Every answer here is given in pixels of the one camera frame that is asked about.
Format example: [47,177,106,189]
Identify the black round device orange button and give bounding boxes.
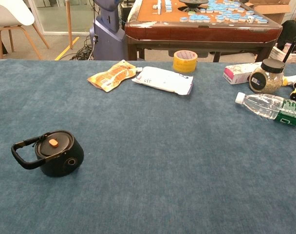
[11,130,85,178]

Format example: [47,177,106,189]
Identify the white plastic refill pouch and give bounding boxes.
[131,66,194,96]

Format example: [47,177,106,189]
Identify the blue felt table cloth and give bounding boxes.
[0,59,296,234]

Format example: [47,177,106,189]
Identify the orange snack pouch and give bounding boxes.
[87,59,137,93]

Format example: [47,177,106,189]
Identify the yellow tape roll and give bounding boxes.
[172,50,198,73]

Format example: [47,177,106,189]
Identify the blue grey machine base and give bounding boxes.
[89,0,129,61]

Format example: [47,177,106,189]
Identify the pink and white carton box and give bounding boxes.
[222,62,263,85]

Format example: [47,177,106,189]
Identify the brown mahjong table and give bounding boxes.
[125,0,283,61]

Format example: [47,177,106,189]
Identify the clear water bottle green label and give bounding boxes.
[235,92,296,129]

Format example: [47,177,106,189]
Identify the wooden pole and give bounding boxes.
[65,0,74,50]

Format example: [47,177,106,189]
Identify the glass jar with black lid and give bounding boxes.
[248,58,285,94]

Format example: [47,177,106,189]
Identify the stack of newspapers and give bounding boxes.
[269,45,296,64]

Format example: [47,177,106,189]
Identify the black tripod stand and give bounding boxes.
[283,36,296,64]

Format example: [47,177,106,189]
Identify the brown cardboard box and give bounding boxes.
[245,0,295,25]

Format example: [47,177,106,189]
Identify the white chair with wooden legs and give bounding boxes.
[0,0,51,60]

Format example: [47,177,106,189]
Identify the bundle of black floor cables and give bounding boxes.
[69,36,95,61]

